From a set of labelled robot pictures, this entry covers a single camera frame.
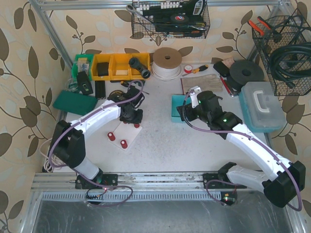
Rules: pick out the green parts bin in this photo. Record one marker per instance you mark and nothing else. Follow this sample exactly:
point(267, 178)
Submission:
point(82, 63)

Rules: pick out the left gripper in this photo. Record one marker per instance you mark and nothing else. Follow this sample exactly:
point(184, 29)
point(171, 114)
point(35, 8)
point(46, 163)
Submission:
point(132, 117)

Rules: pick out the black rectangular case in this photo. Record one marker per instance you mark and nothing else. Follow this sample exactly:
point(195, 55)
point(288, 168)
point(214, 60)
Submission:
point(222, 69)

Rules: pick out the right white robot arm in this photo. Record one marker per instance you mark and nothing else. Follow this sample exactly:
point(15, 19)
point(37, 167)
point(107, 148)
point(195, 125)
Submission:
point(279, 179)

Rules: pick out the beige work glove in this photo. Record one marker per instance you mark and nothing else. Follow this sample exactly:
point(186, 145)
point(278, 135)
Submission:
point(210, 82)

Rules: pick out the brown tape roll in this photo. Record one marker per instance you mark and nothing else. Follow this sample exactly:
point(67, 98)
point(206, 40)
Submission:
point(115, 93)

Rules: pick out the orange handled pliers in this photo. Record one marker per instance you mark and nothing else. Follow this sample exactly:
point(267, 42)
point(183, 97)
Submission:
point(256, 27)

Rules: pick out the white peg base plate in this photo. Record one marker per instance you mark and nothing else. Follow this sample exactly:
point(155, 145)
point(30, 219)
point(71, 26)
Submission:
point(125, 132)

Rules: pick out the black rectangular block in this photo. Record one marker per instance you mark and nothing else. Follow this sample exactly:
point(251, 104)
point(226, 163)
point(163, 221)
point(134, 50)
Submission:
point(100, 92)

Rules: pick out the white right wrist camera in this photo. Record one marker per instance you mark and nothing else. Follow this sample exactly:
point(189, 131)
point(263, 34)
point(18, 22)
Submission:
point(193, 92)

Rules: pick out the wire basket with cables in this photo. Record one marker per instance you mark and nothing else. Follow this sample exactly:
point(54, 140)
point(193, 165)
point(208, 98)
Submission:
point(286, 54)

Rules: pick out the green foam pad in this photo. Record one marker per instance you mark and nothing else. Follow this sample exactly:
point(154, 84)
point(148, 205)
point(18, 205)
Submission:
point(75, 103)

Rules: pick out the teal plastic toolbox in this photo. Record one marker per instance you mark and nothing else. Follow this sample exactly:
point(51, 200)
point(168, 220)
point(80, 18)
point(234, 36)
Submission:
point(262, 112)

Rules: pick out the yellow parts bin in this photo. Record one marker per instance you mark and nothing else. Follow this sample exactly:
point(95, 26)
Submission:
point(118, 66)

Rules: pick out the red handled pry tool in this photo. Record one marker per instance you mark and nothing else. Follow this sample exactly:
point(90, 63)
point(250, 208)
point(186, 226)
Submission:
point(232, 92)

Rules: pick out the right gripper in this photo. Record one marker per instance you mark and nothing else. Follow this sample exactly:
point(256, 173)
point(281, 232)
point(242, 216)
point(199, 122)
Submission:
point(184, 112)

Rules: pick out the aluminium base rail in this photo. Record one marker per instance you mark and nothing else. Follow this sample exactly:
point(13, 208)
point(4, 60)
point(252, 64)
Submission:
point(135, 186)

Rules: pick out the red white tape roll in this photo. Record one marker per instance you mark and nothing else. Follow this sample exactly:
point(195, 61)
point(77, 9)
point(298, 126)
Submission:
point(188, 69)

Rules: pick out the wire basket with tools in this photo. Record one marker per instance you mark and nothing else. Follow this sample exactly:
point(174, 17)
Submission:
point(159, 19)

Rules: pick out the black green battery device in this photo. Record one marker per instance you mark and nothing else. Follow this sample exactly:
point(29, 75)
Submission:
point(84, 84)

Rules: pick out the yellow black nut driver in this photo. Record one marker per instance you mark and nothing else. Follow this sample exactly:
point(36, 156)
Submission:
point(197, 70)

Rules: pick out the teal spring tray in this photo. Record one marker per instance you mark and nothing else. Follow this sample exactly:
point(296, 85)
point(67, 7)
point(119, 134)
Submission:
point(177, 100)

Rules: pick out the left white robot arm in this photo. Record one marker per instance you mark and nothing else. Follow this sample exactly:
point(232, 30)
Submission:
point(68, 142)

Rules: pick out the black pipe fitting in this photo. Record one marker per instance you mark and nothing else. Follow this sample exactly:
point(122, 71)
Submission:
point(137, 65)

